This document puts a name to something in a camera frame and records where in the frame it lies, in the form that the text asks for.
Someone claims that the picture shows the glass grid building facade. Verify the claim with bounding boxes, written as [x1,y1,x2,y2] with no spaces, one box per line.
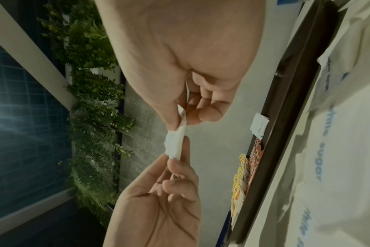
[0,36,73,218]

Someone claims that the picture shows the green hedge plants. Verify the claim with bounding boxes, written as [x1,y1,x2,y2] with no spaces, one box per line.
[37,0,135,227]

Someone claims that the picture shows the brown plastic tray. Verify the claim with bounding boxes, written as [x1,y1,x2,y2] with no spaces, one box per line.
[230,0,347,244]

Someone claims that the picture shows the white sugar packet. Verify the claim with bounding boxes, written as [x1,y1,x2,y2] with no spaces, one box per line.
[164,129,187,161]
[176,105,188,136]
[254,112,270,132]
[250,120,267,141]

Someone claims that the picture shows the person's left hand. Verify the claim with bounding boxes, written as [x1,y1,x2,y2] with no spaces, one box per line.
[102,136,202,247]

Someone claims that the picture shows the person's right hand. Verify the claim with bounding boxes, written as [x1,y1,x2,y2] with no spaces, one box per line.
[93,0,267,132]

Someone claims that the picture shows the white slanted beam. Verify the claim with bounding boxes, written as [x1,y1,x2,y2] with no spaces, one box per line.
[0,0,78,109]

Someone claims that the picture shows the pile of white sugar sachets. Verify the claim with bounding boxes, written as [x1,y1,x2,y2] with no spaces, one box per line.
[291,0,370,247]

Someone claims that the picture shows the row of red Nescafe sachets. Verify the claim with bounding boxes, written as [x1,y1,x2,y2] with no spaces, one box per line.
[247,138,265,191]

